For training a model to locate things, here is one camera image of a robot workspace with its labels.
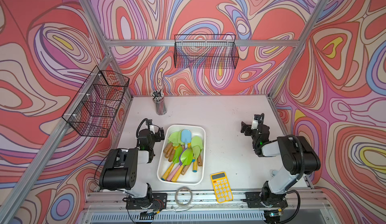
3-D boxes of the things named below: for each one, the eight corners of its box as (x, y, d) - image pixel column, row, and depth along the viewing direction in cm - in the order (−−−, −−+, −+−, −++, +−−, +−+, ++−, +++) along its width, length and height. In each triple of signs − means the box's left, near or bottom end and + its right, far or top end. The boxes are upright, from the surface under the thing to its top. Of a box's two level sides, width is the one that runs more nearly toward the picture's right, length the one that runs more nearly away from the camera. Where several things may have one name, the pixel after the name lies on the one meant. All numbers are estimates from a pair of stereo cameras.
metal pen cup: (155, 115, 110) (149, 98, 96) (157, 107, 115) (151, 89, 102) (166, 115, 110) (162, 98, 96) (167, 107, 115) (164, 89, 102)
